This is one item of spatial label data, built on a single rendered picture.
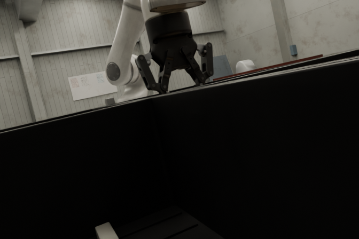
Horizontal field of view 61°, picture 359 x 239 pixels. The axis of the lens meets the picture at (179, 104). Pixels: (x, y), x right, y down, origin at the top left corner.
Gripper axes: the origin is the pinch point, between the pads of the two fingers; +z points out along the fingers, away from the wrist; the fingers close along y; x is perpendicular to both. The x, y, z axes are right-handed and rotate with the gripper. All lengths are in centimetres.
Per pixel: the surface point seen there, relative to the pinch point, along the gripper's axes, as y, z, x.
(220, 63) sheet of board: -570, -60, -1007
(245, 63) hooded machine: -599, -34, -882
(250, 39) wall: -672, -121, -923
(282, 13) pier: -682, -163, -743
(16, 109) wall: 150, -50, -922
